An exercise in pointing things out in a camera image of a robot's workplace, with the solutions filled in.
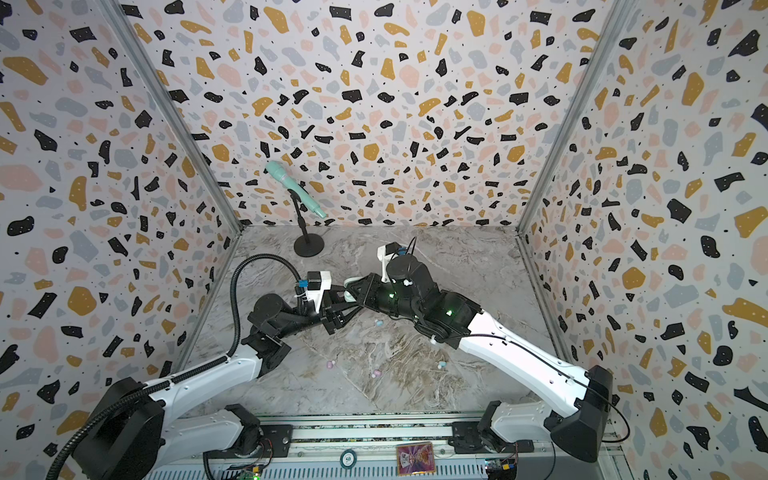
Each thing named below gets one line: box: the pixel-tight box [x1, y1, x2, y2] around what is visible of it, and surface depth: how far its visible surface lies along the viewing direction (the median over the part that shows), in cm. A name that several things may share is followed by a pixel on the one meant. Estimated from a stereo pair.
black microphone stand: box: [287, 188, 325, 257], surface depth 116 cm
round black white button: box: [340, 448, 357, 469], surface depth 73 cm
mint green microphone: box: [265, 160, 327, 219], surface depth 95 cm
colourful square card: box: [396, 442, 435, 476], surface depth 72 cm
